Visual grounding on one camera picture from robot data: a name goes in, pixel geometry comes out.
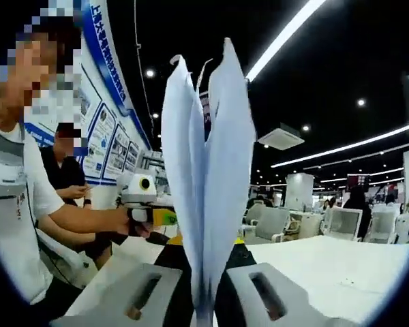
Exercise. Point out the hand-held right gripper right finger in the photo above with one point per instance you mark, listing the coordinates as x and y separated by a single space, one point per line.
259 293

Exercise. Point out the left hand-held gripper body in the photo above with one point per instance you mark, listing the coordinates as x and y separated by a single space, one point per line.
138 197

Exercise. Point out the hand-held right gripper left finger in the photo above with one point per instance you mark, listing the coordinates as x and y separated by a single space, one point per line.
150 293

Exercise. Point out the person's left hand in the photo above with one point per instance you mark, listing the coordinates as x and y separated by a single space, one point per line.
136 226

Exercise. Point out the grey high-back office chair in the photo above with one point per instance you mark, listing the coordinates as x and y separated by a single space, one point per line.
272 223

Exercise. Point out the white table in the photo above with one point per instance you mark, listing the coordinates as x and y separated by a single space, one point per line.
327 265

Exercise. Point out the white mesh office chair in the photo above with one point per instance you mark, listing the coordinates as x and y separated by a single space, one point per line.
383 226
344 221

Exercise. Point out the white chest device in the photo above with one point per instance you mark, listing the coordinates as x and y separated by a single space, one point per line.
3 180

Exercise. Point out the ceiling air conditioner vent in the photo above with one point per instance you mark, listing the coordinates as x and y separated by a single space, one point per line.
281 138

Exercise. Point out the hanging red display screen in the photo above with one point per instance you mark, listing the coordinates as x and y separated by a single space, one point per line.
358 180

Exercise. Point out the long ceiling light strip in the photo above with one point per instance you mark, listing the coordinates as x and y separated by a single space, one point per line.
347 145
283 37

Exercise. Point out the blue framed wall poster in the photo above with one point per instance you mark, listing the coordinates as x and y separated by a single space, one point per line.
117 153
100 139
132 156

